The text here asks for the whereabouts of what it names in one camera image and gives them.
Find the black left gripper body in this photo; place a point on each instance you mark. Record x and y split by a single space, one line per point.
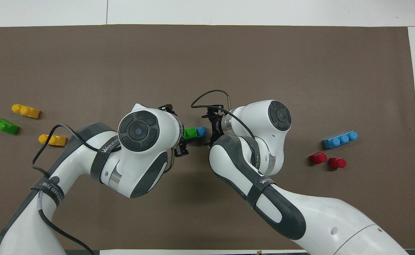
181 132

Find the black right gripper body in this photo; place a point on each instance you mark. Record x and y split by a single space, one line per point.
217 128

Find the green two-stud toy block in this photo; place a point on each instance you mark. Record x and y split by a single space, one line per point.
4 125
190 133

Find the blue three-stud toy block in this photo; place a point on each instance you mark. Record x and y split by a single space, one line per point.
340 140
201 132

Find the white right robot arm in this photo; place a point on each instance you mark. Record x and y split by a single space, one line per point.
264 141

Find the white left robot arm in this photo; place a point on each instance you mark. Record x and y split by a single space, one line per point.
87 166

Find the small red toy block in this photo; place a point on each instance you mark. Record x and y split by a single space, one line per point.
337 163
318 158

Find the yellow two-stud toy block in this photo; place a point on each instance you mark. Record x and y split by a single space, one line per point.
53 140
26 111

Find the brown table mat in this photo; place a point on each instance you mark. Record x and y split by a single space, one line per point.
228 53

